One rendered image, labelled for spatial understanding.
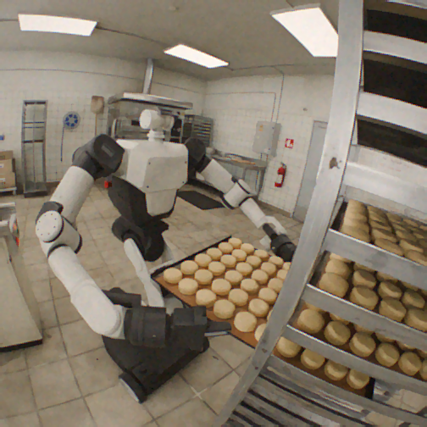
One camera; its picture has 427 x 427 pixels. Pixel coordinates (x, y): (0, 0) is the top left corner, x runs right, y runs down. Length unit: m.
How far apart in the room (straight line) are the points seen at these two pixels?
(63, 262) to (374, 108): 0.61
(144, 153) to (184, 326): 0.51
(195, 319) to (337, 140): 0.38
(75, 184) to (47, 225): 0.14
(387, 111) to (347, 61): 0.07
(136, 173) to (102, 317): 0.45
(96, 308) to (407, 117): 0.56
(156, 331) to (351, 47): 0.53
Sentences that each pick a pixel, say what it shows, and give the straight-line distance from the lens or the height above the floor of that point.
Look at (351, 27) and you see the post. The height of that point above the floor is 1.50.
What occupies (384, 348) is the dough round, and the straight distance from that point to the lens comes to 0.47.
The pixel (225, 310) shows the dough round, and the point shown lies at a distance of 0.51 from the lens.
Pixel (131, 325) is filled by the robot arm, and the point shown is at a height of 0.99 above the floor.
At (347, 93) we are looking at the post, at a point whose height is 1.41.
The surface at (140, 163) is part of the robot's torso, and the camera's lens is 0.70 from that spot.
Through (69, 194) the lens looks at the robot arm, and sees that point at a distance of 0.61.
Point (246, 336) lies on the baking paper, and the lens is 0.50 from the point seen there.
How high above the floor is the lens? 1.33
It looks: 20 degrees down
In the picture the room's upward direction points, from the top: 9 degrees clockwise
